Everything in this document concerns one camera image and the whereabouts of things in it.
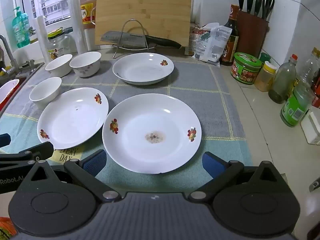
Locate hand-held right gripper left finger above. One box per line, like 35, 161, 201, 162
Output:
24, 149, 122, 203

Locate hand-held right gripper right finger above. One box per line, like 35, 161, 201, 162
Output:
187, 151, 285, 203

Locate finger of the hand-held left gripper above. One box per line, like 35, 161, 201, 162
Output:
0, 141, 54, 168
0, 133, 12, 147

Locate plain white bowl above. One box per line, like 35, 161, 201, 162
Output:
29, 77, 62, 110
45, 54, 73, 78

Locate stained white fruit-print plate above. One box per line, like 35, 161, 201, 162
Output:
102, 94, 202, 174

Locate white bowl purple floral print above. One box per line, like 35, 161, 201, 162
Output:
69, 52, 102, 78

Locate orange packet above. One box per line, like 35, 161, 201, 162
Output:
0, 216, 17, 240

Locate red and white plastic container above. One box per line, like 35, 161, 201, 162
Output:
0, 79, 20, 105

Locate grey checked drying mat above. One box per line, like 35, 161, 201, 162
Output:
0, 55, 253, 193

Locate steel sink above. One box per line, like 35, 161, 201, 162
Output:
0, 62, 45, 110

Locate steel faucet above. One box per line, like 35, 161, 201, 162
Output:
0, 34, 15, 75

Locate yellow-lidded spice jar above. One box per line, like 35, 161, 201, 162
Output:
254, 61, 277, 92

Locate green-lidded sauce jar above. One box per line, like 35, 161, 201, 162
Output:
230, 52, 262, 85

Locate glass jar green lid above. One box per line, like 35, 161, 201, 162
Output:
47, 29, 72, 60

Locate white box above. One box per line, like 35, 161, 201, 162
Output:
301, 111, 320, 145

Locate red-capped clear glass bottle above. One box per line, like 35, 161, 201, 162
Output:
268, 54, 298, 104

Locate short clear plastic wrap roll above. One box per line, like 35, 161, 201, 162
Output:
34, 15, 54, 60

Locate green dish soap bottle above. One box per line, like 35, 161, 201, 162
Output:
12, 6, 31, 48

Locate green-capped bottle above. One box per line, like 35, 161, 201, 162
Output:
259, 52, 272, 64

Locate white plastic seasoning bag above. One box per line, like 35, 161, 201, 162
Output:
196, 22, 233, 67

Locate tall clear plastic wrap roll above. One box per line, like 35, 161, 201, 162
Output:
67, 0, 88, 54

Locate white red-print food bag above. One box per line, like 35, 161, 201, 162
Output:
190, 26, 213, 58

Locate brown knife block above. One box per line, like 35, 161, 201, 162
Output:
236, 10, 270, 58

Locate dark soy sauce bottle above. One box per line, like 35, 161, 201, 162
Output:
220, 4, 240, 67

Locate clear plastic oil bottle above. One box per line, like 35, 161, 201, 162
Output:
299, 47, 320, 88

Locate apartment building outside window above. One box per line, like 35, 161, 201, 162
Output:
29, 0, 83, 25

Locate black kitchen scissors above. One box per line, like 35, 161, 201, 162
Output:
261, 0, 275, 22

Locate bamboo cutting board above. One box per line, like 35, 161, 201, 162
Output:
94, 0, 192, 48

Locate black-handled kitchen cleaver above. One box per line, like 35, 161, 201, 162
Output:
100, 31, 182, 50

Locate metal wire knife rack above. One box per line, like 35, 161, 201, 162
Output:
112, 19, 160, 59

